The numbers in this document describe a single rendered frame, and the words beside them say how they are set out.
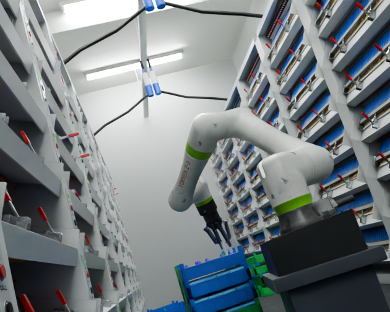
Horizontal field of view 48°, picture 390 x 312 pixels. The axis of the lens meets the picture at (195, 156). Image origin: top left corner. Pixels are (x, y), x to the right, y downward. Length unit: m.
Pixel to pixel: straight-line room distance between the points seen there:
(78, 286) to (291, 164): 0.72
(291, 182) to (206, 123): 0.45
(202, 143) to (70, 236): 0.70
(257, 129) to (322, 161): 0.31
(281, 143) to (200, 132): 0.31
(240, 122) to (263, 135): 0.13
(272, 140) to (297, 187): 0.30
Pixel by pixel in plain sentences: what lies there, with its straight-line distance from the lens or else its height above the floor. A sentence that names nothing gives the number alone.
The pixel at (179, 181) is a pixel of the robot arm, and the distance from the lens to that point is 1.88.
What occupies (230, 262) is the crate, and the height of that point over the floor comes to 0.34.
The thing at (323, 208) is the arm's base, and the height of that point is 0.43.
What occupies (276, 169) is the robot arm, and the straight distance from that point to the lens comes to 1.39.
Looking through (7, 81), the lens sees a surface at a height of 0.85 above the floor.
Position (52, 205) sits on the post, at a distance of 1.24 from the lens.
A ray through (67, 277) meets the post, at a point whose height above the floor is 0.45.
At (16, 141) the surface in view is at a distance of 0.86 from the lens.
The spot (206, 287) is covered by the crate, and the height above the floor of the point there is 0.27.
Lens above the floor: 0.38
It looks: 13 degrees up
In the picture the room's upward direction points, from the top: 18 degrees counter-clockwise
